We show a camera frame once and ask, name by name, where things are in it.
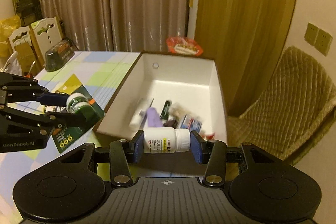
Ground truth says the black instant noodle bowl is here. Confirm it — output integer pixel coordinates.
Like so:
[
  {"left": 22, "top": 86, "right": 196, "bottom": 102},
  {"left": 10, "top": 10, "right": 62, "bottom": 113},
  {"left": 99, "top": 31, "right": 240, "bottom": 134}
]
[{"left": 45, "top": 40, "right": 75, "bottom": 72}]

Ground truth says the purple cream tube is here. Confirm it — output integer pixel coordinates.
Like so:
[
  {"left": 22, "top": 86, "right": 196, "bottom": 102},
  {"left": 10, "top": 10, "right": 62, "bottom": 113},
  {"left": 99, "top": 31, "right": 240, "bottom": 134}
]
[{"left": 146, "top": 107, "right": 163, "bottom": 127}]

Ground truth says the white pill bottle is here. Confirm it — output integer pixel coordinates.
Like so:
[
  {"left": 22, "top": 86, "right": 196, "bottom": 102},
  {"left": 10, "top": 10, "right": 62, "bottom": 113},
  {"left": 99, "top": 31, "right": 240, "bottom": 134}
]
[{"left": 143, "top": 127, "right": 191, "bottom": 153}]

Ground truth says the brown cardboard storage box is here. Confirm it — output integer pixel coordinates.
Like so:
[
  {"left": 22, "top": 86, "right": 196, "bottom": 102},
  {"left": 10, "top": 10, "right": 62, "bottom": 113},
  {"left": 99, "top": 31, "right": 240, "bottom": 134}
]
[{"left": 93, "top": 52, "right": 227, "bottom": 141}]

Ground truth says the red instant noodle bowl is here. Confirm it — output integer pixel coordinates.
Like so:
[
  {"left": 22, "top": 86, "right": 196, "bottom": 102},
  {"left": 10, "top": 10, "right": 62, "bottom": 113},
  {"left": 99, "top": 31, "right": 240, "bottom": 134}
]
[{"left": 166, "top": 37, "right": 203, "bottom": 56}]

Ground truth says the yellow plastic bag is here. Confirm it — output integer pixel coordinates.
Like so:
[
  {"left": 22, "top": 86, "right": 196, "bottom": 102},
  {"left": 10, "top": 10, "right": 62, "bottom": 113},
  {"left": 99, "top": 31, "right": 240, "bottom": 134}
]
[{"left": 0, "top": 15, "right": 21, "bottom": 57}]

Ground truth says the white cosmetic tube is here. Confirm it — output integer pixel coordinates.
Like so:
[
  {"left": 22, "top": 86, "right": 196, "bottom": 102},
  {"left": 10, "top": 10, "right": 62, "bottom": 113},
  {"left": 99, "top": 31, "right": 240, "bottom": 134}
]
[{"left": 129, "top": 98, "right": 154, "bottom": 130}]

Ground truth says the red snack packet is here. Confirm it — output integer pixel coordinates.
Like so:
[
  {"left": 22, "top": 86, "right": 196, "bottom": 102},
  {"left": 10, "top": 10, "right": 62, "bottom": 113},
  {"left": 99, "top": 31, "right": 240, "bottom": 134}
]
[{"left": 203, "top": 133, "right": 215, "bottom": 140}]

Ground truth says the checkered tablecloth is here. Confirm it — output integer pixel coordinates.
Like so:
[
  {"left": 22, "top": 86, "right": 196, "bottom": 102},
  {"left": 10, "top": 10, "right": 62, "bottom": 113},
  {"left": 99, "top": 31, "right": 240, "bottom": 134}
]
[{"left": 1, "top": 52, "right": 138, "bottom": 223}]

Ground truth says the cotton swab bag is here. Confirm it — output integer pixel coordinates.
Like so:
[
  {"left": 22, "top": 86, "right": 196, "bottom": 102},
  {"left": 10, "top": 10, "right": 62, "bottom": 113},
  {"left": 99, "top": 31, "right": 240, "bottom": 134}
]
[{"left": 169, "top": 103, "right": 192, "bottom": 119}]

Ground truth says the crumpled silver plastic bag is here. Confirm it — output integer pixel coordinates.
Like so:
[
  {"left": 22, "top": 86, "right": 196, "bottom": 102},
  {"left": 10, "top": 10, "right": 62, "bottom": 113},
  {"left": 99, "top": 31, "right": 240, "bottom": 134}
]
[{"left": 1, "top": 51, "right": 23, "bottom": 76}]

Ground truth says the black folding cart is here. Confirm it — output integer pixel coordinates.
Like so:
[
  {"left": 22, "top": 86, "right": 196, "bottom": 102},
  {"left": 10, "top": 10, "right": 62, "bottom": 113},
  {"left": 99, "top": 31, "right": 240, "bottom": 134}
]
[{"left": 12, "top": 0, "right": 43, "bottom": 27}]

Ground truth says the blue label plastic box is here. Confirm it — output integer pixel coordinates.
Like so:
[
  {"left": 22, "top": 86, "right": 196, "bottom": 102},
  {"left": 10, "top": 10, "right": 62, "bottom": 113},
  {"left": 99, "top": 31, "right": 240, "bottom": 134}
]
[{"left": 179, "top": 114, "right": 202, "bottom": 133}]

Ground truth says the double wall socket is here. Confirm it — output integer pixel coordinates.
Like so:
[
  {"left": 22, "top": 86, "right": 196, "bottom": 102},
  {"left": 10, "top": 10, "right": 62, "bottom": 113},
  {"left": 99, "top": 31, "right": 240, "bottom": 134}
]
[{"left": 304, "top": 22, "right": 333, "bottom": 56}]

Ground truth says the quilted olive chair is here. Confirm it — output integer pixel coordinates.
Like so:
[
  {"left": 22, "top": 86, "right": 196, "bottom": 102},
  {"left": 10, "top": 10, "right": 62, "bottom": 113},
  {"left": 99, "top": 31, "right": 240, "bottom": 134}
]
[{"left": 227, "top": 46, "right": 335, "bottom": 164}]

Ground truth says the brown paper bag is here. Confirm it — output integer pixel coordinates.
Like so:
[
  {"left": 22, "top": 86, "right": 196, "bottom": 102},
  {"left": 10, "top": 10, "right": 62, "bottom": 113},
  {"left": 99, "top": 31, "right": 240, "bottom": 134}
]
[{"left": 14, "top": 43, "right": 41, "bottom": 76}]

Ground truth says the dark green small tube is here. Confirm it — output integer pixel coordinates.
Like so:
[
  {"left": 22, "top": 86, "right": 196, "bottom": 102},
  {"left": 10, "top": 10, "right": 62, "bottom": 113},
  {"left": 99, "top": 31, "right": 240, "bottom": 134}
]
[{"left": 160, "top": 100, "right": 172, "bottom": 120}]

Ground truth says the dark hair scrunchie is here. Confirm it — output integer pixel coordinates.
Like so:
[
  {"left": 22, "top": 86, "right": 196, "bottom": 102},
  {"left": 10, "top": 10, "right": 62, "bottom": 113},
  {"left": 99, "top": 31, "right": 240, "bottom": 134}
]
[{"left": 163, "top": 119, "right": 178, "bottom": 128}]

